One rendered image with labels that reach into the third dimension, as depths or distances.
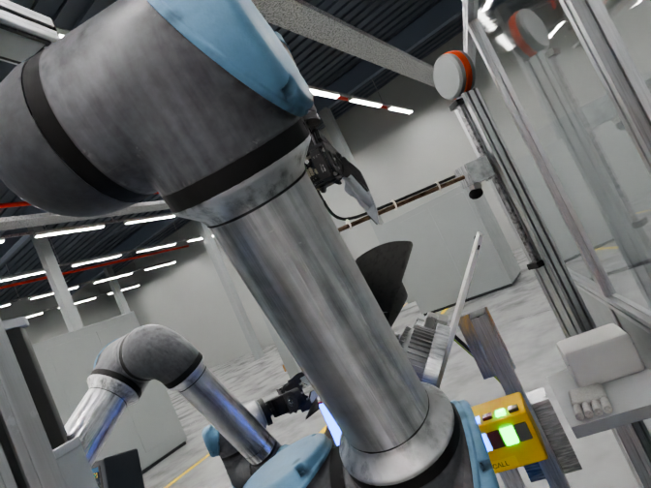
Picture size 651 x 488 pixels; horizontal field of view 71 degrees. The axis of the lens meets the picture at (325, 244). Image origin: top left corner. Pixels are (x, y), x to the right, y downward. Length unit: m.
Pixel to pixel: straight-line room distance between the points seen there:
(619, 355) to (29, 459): 1.31
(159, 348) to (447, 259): 7.77
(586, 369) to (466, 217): 7.01
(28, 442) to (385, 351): 0.32
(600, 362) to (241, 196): 1.26
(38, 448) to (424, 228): 8.26
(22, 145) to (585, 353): 1.34
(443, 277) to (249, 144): 8.41
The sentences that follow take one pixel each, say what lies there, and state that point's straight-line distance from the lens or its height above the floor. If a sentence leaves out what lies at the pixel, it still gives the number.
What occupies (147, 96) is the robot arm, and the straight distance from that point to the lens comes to 0.30.
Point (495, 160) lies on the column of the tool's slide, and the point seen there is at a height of 1.55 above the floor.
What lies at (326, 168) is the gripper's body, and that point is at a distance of 0.71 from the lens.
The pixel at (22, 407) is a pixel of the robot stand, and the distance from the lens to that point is 0.51.
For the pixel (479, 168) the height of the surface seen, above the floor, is 1.54.
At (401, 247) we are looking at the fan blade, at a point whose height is 1.42.
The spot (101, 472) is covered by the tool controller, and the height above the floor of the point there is 1.23.
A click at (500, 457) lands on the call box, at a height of 1.01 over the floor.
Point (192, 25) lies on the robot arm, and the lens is 0.29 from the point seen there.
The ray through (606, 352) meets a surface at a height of 0.94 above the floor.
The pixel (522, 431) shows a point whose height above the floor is 1.04.
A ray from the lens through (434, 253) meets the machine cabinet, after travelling 8.61.
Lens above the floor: 1.42
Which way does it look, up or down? 4 degrees up
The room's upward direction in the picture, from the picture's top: 25 degrees counter-clockwise
